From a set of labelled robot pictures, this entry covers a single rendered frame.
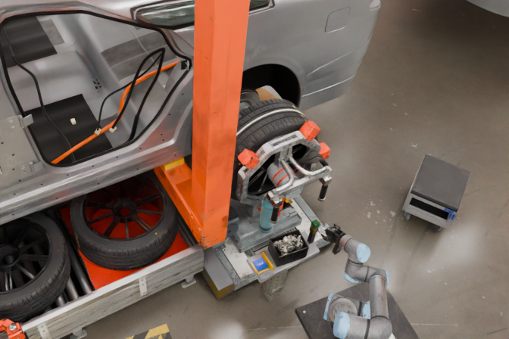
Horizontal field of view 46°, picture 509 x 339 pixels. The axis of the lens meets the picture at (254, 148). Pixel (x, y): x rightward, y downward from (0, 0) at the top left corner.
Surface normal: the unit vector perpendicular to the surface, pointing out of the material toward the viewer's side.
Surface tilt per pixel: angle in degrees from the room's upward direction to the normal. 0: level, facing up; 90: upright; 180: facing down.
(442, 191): 0
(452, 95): 0
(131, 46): 6
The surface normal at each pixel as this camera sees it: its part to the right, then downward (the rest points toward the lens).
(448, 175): 0.09, -0.66
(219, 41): 0.52, 0.67
